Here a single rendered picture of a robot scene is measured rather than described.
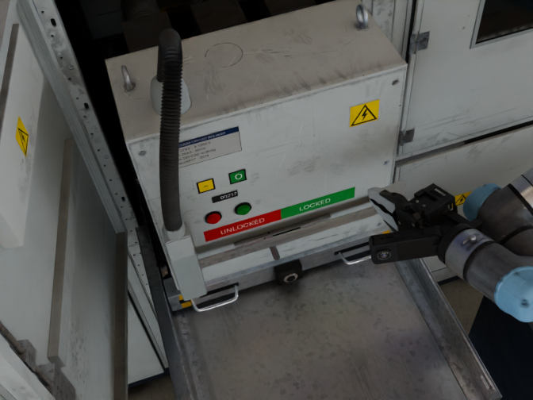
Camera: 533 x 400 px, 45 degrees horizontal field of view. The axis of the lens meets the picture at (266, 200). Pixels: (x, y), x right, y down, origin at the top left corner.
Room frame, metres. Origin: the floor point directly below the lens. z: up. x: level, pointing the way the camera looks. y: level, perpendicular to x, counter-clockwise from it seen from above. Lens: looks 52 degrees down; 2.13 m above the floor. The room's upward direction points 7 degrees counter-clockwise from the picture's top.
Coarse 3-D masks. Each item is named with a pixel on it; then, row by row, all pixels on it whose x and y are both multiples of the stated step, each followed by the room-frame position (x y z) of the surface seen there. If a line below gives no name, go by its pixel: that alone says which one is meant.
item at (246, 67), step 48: (336, 0) 1.04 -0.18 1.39; (192, 48) 0.95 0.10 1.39; (240, 48) 0.93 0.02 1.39; (288, 48) 0.92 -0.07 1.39; (336, 48) 0.90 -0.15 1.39; (384, 48) 0.89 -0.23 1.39; (144, 96) 0.84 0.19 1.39; (192, 96) 0.82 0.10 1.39; (240, 96) 0.81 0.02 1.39; (288, 96) 0.79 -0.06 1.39; (144, 192) 0.73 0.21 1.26
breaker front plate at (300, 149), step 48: (336, 96) 0.81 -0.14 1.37; (384, 96) 0.83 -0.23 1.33; (144, 144) 0.74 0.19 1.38; (288, 144) 0.79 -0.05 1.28; (336, 144) 0.81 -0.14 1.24; (384, 144) 0.83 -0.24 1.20; (192, 192) 0.75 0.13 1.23; (240, 192) 0.77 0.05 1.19; (288, 192) 0.79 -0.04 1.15; (240, 240) 0.76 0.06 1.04; (336, 240) 0.81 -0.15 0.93
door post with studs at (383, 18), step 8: (368, 0) 1.11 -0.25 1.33; (376, 0) 1.11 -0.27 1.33; (384, 0) 1.11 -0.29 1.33; (392, 0) 1.12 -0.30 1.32; (368, 8) 1.11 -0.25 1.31; (376, 8) 1.11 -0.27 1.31; (384, 8) 1.11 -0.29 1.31; (392, 8) 1.12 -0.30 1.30; (376, 16) 1.11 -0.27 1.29; (384, 16) 1.12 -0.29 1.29; (384, 24) 1.12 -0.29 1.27; (384, 32) 1.12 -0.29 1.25
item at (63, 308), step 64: (0, 0) 0.87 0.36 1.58; (0, 64) 0.73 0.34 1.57; (0, 128) 0.64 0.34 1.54; (64, 128) 0.94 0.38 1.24; (0, 192) 0.54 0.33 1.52; (64, 192) 0.77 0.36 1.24; (0, 256) 0.50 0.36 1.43; (64, 256) 0.63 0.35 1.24; (0, 320) 0.42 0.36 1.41; (64, 320) 0.52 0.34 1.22; (64, 384) 0.41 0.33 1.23
